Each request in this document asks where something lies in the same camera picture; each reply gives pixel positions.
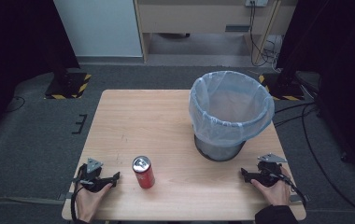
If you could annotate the white power strip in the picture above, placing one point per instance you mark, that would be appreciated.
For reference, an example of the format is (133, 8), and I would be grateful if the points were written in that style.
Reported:
(256, 2)

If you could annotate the black curtain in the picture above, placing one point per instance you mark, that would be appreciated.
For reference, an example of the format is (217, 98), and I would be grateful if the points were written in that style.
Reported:
(13, 46)
(337, 46)

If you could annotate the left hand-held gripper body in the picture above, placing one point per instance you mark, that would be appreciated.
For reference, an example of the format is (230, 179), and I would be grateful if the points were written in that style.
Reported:
(91, 177)

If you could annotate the black stand base striped tape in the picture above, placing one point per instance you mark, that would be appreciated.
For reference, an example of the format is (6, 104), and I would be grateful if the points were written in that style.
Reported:
(68, 85)
(283, 87)

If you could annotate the red drink can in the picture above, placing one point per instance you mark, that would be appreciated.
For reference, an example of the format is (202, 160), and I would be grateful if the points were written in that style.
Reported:
(143, 172)

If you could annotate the black mesh trash bin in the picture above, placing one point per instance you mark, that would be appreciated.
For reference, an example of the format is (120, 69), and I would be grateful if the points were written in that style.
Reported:
(219, 151)

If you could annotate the person's left hand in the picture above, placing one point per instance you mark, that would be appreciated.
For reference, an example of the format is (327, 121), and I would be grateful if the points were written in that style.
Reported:
(88, 202)

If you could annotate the person's right hand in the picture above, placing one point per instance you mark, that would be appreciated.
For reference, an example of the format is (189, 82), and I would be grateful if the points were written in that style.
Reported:
(275, 193)

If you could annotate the trash bin with plastic liner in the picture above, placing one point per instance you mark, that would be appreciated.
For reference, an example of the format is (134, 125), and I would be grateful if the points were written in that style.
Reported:
(230, 107)

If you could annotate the grey table side bracket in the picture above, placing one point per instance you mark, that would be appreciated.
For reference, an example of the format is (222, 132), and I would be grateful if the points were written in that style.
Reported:
(299, 198)

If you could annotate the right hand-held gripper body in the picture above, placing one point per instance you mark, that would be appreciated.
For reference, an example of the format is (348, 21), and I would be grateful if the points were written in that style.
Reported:
(269, 172)

